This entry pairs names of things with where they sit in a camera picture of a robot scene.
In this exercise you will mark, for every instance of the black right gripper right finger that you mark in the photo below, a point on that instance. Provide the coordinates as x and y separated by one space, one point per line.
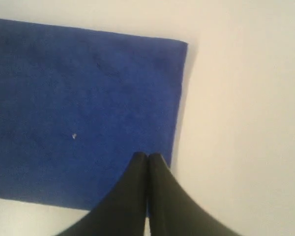
172 212

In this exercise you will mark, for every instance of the blue towel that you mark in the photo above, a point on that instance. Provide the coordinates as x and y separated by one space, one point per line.
75 104

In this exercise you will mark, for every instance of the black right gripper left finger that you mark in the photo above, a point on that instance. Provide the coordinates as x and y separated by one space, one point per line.
122 212

